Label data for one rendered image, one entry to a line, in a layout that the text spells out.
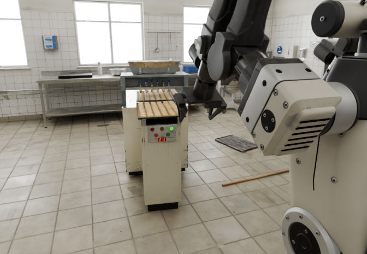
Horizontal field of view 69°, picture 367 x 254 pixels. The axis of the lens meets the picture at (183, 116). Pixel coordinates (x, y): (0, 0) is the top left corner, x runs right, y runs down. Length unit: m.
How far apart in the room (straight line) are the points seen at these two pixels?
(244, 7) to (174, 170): 2.02
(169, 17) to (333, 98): 5.98
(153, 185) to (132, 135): 0.76
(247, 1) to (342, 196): 0.39
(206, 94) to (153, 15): 5.55
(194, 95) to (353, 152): 0.40
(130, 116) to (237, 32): 2.49
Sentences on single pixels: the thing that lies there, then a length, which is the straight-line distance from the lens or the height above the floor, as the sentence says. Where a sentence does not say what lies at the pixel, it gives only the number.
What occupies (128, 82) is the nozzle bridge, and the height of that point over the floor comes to 1.10.
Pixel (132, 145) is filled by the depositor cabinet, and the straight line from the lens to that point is 3.05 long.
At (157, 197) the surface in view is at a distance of 2.54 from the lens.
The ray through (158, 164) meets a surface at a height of 0.48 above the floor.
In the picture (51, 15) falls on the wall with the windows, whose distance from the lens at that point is 6.09.
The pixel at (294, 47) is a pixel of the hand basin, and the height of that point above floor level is 1.42.
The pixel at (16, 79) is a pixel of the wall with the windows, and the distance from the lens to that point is 6.22.
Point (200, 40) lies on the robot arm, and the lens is 0.65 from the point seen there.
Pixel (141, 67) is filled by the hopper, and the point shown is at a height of 1.26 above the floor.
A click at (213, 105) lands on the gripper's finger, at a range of 0.75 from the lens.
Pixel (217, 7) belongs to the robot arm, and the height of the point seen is 1.57.
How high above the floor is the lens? 1.49
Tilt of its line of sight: 15 degrees down
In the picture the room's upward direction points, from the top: straight up
